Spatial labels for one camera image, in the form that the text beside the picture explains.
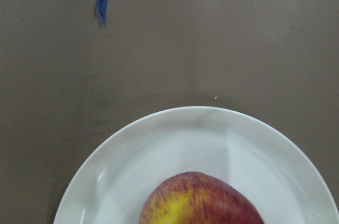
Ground white round plate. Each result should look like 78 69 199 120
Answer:
54 106 338 223

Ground brown paper table cover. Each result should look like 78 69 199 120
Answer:
1 0 338 223

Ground red yellow apple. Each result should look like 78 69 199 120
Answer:
138 172 264 223

